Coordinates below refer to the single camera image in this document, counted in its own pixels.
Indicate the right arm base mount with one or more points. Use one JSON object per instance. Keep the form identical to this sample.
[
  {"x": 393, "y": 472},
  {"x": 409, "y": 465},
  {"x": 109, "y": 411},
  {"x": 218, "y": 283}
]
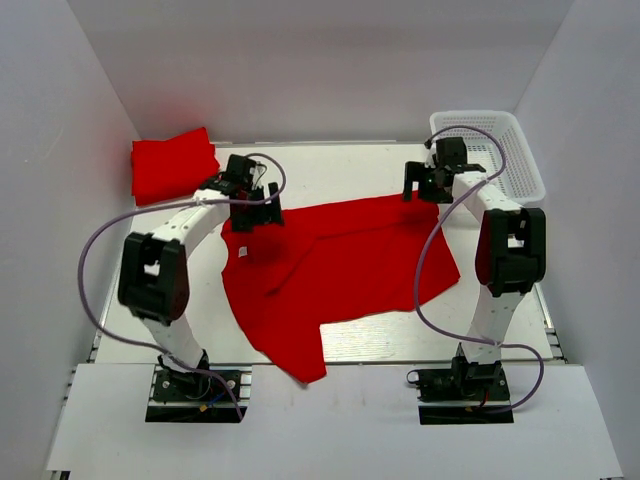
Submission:
[{"x": 465, "y": 393}]

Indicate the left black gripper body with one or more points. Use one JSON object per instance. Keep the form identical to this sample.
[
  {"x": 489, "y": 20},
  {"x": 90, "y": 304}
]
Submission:
[{"x": 248, "y": 210}]

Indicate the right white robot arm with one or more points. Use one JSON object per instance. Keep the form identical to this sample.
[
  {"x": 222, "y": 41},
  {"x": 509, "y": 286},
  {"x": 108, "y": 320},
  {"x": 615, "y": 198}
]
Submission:
[{"x": 511, "y": 250}]

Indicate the folded red t-shirt stack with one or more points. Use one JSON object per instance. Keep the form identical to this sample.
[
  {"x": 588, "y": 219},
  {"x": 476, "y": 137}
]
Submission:
[{"x": 164, "y": 170}]

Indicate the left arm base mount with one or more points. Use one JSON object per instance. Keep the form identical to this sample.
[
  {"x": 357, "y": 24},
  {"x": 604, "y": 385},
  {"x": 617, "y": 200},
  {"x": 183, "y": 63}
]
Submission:
[{"x": 192, "y": 398}]

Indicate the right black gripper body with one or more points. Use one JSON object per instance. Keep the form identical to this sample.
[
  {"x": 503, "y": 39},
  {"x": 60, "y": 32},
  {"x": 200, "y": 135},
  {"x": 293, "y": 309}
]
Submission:
[{"x": 430, "y": 186}]

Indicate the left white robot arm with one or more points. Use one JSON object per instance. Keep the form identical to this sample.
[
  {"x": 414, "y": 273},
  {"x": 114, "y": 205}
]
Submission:
[{"x": 154, "y": 281}]

